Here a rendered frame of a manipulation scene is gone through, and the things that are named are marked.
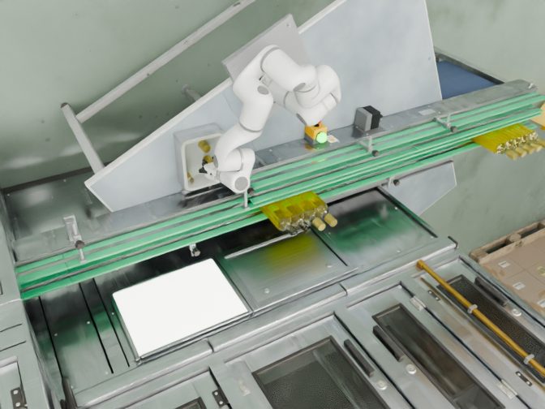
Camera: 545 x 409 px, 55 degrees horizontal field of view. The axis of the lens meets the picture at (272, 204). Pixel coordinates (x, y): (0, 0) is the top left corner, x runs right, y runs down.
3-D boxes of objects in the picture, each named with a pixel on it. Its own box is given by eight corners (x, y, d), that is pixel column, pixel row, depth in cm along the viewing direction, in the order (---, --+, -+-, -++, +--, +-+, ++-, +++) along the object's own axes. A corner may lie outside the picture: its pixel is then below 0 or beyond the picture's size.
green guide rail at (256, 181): (244, 179, 209) (253, 189, 203) (244, 177, 208) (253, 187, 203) (534, 93, 280) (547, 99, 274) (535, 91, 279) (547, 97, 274)
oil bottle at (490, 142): (466, 137, 271) (510, 163, 252) (469, 127, 268) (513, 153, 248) (474, 135, 273) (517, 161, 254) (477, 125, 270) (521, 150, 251)
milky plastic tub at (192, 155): (178, 182, 209) (186, 192, 203) (172, 132, 196) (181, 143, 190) (217, 170, 216) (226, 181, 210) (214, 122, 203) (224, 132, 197)
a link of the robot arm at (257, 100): (287, 121, 171) (259, 92, 176) (310, 68, 156) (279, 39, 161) (249, 133, 161) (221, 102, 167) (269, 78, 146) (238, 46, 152)
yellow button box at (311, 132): (303, 137, 231) (312, 144, 226) (304, 122, 227) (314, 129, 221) (316, 133, 234) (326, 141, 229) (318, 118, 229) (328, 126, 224)
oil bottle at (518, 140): (482, 132, 276) (525, 157, 256) (484, 122, 272) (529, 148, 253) (489, 130, 278) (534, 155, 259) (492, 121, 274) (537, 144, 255)
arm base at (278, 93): (249, 77, 196) (271, 92, 186) (274, 56, 198) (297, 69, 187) (266, 106, 207) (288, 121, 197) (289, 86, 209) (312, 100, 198)
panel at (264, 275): (108, 298, 194) (137, 366, 170) (107, 292, 192) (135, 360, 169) (311, 225, 230) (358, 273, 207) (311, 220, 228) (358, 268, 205)
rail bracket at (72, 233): (65, 234, 193) (79, 272, 177) (54, 198, 183) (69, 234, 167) (78, 230, 195) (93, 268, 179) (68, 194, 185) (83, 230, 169)
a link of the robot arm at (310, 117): (277, 100, 189) (302, 117, 178) (303, 75, 190) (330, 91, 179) (288, 118, 196) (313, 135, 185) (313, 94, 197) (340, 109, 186)
